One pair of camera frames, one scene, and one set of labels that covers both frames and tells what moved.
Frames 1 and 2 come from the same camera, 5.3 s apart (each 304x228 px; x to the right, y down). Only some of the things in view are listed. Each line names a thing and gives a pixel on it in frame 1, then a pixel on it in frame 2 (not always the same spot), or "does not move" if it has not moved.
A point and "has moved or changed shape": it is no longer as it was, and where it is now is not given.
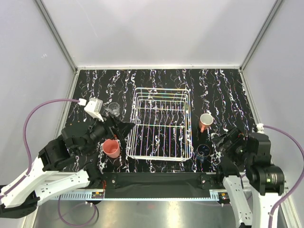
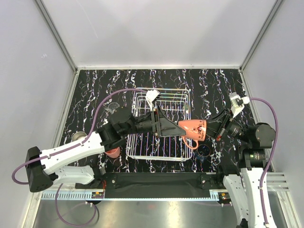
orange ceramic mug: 205,121 has moved or changed shape
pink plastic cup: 111,148 does not move
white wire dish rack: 163,127 does not move
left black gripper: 122,128 to 168,127
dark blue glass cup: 203,151 does not move
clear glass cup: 114,109 does not move
